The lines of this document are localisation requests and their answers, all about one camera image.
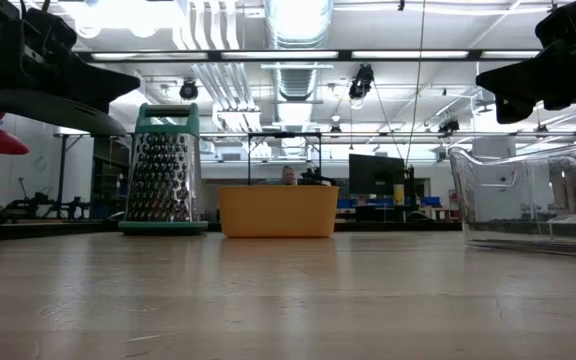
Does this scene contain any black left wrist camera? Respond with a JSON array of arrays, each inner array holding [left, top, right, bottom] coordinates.
[[22, 7, 77, 56]]

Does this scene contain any thin hanging cord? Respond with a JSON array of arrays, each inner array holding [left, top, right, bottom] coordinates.
[[405, 0, 427, 166]]

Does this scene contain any clear plastic container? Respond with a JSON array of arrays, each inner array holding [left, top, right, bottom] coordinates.
[[448, 139, 576, 261]]

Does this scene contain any black computer monitor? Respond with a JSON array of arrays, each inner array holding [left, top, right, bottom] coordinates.
[[348, 153, 407, 197]]

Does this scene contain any black metal stand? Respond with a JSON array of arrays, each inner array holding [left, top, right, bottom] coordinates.
[[52, 132, 94, 221]]

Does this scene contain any black floor machine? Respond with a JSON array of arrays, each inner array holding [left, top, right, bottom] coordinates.
[[0, 192, 90, 224]]

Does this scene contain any silver air duct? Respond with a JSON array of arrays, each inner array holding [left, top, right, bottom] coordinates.
[[262, 0, 334, 101]]

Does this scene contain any steel box grater teal handle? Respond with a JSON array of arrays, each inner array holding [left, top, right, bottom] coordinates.
[[117, 103, 210, 236]]

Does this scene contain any orange plastic bin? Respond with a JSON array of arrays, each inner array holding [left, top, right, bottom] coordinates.
[[217, 184, 341, 239]]

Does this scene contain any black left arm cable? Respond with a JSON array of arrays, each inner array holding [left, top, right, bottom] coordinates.
[[20, 0, 54, 14]]

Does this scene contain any black background device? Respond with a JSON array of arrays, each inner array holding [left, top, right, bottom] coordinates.
[[298, 167, 338, 187]]

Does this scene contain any black table edge rail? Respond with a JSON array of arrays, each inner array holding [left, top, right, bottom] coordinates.
[[0, 219, 464, 245]]

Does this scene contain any black overhead frame bar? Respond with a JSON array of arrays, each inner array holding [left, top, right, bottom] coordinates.
[[75, 48, 542, 64]]

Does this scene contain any dark shelf unit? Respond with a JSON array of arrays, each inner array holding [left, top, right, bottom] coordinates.
[[90, 137, 132, 221]]

